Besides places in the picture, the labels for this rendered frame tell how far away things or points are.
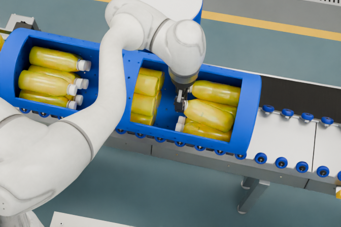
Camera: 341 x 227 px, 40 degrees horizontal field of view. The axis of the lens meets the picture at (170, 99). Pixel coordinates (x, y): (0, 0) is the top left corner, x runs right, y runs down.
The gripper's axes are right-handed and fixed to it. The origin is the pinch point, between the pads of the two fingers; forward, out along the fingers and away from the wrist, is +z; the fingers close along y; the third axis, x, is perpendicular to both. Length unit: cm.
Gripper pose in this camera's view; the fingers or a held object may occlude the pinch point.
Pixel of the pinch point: (181, 100)
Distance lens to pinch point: 151.9
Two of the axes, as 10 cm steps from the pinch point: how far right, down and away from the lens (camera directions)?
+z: -0.1, 4.2, 9.1
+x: -9.8, -2.0, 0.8
